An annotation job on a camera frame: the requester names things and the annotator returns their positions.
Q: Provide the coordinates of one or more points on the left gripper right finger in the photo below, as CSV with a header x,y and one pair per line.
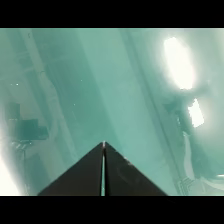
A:
x,y
126,176

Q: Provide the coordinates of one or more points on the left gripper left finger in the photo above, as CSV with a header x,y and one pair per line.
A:
x,y
83,176

